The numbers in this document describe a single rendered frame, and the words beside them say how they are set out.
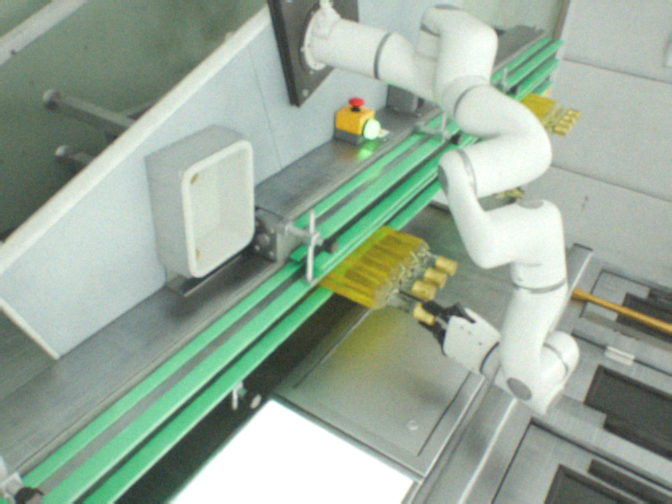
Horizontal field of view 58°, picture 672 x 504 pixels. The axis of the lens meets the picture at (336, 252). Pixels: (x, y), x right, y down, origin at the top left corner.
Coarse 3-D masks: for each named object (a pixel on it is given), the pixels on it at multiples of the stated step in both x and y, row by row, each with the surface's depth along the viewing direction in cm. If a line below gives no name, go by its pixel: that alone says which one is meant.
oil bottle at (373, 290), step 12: (348, 264) 132; (324, 276) 132; (336, 276) 130; (348, 276) 128; (360, 276) 128; (372, 276) 129; (336, 288) 131; (348, 288) 129; (360, 288) 127; (372, 288) 126; (384, 288) 126; (360, 300) 129; (372, 300) 127; (384, 300) 126
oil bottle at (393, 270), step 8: (360, 248) 136; (352, 256) 133; (360, 256) 133; (368, 256) 134; (376, 256) 134; (384, 256) 134; (360, 264) 132; (368, 264) 131; (376, 264) 131; (384, 264) 132; (392, 264) 132; (400, 264) 132; (376, 272) 131; (384, 272) 130; (392, 272) 130; (400, 272) 130; (392, 280) 129; (400, 280) 130; (400, 288) 131
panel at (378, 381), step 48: (336, 336) 134; (384, 336) 136; (432, 336) 137; (288, 384) 122; (336, 384) 124; (384, 384) 125; (432, 384) 125; (480, 384) 126; (240, 432) 112; (336, 432) 113; (384, 432) 115; (432, 432) 116; (192, 480) 104
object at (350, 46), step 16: (320, 16) 118; (336, 16) 122; (320, 32) 121; (336, 32) 121; (352, 32) 120; (368, 32) 119; (384, 32) 118; (304, 48) 123; (320, 48) 123; (336, 48) 121; (352, 48) 119; (368, 48) 118; (320, 64) 129; (336, 64) 124; (352, 64) 121; (368, 64) 119
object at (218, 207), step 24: (240, 144) 107; (192, 168) 98; (216, 168) 115; (240, 168) 112; (192, 192) 111; (216, 192) 117; (240, 192) 115; (192, 216) 114; (216, 216) 120; (240, 216) 119; (192, 240) 105; (216, 240) 118; (240, 240) 119; (192, 264) 107; (216, 264) 113
